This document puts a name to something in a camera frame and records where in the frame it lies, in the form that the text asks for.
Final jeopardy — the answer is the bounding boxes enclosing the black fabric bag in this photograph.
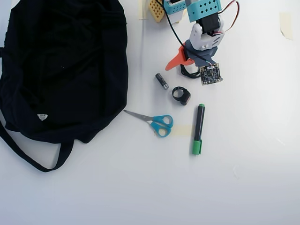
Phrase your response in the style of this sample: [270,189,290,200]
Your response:
[0,0,130,173]

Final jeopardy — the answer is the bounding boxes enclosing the black cylindrical battery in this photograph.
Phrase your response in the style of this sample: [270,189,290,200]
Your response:
[154,73,170,91]

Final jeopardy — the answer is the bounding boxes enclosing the camera circuit board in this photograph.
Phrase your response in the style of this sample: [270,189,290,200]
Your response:
[199,62,224,86]

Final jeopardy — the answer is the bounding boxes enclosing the beige masking tape strip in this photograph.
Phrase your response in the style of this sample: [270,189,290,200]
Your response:
[279,12,294,41]
[138,0,151,21]
[172,125,193,137]

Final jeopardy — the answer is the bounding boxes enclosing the yellow perforated block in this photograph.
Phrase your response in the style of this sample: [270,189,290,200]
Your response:
[148,0,165,24]

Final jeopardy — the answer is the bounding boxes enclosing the black braided USB cable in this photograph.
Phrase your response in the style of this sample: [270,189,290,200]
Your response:
[180,62,224,82]

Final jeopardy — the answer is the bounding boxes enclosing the black ring-shaped strap device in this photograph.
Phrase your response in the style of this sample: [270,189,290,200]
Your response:
[171,85,191,106]

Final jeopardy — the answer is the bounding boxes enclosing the black marker with green cap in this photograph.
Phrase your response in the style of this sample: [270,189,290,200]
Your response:
[192,103,206,156]

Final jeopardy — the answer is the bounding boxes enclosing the white and teal robot base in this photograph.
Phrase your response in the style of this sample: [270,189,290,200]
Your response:
[163,0,188,25]

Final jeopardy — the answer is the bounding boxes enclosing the blue-handled scissors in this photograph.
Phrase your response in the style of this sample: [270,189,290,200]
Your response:
[123,109,174,138]

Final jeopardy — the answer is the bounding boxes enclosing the blue-grey gripper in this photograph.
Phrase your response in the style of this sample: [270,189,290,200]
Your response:
[165,39,219,71]

